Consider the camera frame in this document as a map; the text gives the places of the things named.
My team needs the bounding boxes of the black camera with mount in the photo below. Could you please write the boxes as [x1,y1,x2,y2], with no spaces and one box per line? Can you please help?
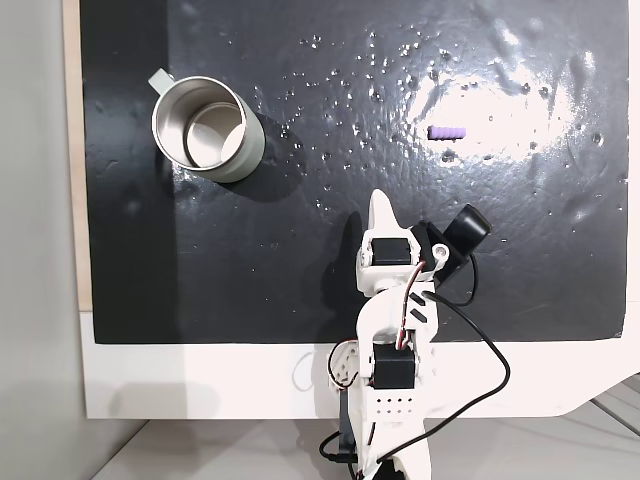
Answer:
[415,203,494,289]

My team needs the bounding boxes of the white board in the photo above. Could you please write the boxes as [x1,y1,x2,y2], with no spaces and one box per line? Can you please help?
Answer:
[79,309,640,422]

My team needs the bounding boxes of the black glossy mat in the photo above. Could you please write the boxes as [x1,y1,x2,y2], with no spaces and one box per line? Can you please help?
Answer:
[79,0,629,346]

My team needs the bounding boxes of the red white servo wire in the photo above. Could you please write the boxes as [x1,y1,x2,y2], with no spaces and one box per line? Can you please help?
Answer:
[393,262,427,352]

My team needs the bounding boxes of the tan wooden board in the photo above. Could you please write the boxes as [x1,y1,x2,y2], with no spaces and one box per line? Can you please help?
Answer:
[61,0,94,314]

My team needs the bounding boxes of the purple pen grip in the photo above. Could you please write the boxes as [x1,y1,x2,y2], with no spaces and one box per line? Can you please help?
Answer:
[428,125,467,142]

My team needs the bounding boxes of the pale green metal cup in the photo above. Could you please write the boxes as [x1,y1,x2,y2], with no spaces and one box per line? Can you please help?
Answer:
[147,68,267,184]

